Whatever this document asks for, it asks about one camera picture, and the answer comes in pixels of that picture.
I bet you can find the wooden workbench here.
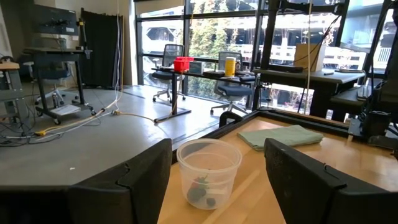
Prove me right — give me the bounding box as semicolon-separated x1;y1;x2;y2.
0;60;21;125

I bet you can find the white hanging cable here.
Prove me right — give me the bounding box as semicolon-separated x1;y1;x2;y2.
113;0;124;110
305;0;313;114

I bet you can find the teal folded cloth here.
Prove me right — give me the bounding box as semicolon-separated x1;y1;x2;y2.
237;124;325;152

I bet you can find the yellow floor cable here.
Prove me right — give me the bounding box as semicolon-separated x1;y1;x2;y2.
34;107;175;138

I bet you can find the black standing desk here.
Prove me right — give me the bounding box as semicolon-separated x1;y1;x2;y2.
23;46;96;125

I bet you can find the black pouch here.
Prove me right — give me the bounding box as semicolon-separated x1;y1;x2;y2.
203;70;226;78

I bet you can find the clear plastic cup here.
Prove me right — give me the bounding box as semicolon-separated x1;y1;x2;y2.
176;138;243;211

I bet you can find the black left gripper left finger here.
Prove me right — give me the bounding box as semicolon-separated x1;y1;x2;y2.
68;138;173;224

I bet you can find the black frame clamp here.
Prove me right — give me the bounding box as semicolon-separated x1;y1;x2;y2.
219;111;243;128

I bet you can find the window with black frame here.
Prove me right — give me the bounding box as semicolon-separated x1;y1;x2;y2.
135;0;398;113

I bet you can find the yellow canister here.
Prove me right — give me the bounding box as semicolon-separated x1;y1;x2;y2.
224;57;237;78

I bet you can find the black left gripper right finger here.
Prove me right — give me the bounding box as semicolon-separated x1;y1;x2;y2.
264;138;347;224

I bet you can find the black curtain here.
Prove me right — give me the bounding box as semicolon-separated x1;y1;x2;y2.
80;7;125;90

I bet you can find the white booklet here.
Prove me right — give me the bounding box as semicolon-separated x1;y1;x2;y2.
49;104;82;116

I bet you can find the red plastic bin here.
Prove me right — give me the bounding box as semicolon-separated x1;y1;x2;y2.
173;56;195;73

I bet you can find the grey mesh office chair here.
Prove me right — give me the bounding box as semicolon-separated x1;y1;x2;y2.
210;51;254;116
151;43;187;103

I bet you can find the cardboard box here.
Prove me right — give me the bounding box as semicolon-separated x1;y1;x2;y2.
294;42;326;73

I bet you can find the blue office chair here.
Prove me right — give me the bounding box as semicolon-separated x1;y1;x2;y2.
32;62;80;106

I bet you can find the black keyboard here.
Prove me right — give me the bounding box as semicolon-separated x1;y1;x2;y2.
356;84;373;102

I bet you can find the grey-blue box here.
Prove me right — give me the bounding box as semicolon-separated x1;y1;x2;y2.
188;60;206;75

